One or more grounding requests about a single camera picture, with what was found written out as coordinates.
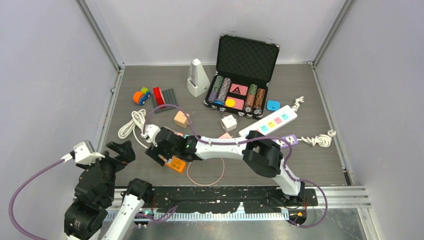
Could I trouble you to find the white coiled power cord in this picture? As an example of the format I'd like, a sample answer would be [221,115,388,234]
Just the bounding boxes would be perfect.
[117,109,150,150]

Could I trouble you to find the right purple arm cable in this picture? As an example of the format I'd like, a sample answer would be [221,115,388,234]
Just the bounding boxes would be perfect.
[143,103,329,229]

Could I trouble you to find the white cube socket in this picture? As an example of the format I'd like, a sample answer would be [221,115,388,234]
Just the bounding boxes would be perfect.
[220,115,238,132]

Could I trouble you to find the purple power strip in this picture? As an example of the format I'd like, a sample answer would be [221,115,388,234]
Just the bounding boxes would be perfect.
[274,134,299,148]

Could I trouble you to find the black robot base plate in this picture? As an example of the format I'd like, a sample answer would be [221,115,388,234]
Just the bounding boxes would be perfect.
[150,186,318,214]

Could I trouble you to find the blue small charger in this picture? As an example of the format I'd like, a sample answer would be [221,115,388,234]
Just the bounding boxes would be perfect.
[266,100,281,112]

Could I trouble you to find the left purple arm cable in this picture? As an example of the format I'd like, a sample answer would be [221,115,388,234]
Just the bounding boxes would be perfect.
[8,158,65,240]

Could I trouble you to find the white colourful power strip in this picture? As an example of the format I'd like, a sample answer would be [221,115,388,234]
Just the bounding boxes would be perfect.
[238,105,298,137]

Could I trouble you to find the red toy brick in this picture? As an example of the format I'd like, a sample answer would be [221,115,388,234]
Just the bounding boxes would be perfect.
[153,87,165,108]

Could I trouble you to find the pink charger plug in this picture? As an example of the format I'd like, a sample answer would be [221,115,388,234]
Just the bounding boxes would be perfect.
[174,131,184,137]

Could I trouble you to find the white cord bundle right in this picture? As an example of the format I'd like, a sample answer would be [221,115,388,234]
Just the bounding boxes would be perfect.
[291,96,337,148]

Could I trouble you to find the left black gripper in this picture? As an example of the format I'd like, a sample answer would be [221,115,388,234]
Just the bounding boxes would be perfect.
[77,138,135,202]

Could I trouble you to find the white metronome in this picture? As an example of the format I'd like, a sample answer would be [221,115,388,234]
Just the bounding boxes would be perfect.
[187,58,210,97]

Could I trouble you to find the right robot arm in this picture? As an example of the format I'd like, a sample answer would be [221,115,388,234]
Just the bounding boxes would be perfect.
[142,124,306,205]

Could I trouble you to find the pink cube socket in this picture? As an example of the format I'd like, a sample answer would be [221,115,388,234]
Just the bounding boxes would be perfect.
[219,132,233,139]

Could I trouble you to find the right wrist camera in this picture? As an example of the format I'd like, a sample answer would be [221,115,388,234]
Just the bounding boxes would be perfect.
[141,124,161,146]

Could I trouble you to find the toy car blocks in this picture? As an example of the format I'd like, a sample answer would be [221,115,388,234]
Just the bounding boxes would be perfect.
[132,87,151,106]

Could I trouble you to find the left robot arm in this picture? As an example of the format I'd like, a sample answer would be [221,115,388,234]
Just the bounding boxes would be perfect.
[64,140,154,240]

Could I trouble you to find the grey building baseplate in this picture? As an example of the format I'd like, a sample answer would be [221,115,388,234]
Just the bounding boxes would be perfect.
[152,88,178,114]

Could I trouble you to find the orange cube socket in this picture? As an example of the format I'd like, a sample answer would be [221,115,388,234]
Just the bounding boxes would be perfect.
[173,111,190,128]

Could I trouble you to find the orange power strip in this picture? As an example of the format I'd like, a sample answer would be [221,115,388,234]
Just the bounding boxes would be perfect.
[159,155,186,173]

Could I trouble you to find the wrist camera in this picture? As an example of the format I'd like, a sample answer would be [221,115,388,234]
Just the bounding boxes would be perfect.
[61,140,105,165]
[141,124,161,146]

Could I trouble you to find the pink usb cable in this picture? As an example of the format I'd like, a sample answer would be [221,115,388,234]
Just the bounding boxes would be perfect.
[163,125,226,187]

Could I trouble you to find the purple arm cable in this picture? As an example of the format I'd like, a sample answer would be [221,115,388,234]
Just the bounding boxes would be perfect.
[143,103,329,229]
[8,158,65,240]

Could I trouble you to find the black poker chip case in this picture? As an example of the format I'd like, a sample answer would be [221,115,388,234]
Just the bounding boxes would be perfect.
[203,34,280,120]

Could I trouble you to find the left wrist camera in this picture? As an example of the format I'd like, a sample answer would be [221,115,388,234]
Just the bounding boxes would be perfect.
[61,140,105,165]

